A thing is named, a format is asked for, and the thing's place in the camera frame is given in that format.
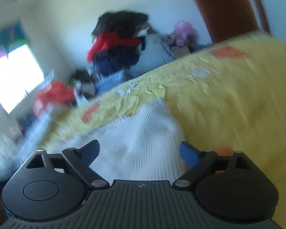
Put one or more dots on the grey garment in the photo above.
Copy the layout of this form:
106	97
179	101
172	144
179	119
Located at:
156	54

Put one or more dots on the pink mesh bag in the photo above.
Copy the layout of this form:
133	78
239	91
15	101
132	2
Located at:
184	34

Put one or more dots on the white knitted sweater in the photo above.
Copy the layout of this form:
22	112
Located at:
143	147

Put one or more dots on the navy blue garment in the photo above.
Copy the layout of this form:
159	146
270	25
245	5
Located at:
115	59

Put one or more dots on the light blue knitted garment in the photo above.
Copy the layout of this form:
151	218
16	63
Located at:
111	81

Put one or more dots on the red jacket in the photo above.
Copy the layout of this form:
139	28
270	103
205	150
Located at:
107	40

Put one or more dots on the window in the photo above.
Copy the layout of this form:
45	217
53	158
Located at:
20	74

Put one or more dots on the yellow patterned bed quilt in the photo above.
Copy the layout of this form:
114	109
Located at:
232	93

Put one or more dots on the white printed blanket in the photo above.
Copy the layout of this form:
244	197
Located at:
14	154

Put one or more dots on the black clothes on pile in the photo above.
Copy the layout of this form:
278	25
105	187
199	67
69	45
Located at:
124	23

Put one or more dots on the orange plastic bag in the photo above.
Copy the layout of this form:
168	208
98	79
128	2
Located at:
56	93

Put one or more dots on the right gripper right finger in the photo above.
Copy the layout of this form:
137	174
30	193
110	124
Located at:
200	164

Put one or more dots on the brown wooden door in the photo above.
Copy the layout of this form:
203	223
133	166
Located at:
230	18

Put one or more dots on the blue floral wall poster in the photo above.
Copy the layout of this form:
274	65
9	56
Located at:
11	38

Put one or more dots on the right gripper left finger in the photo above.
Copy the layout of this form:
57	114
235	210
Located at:
79	161

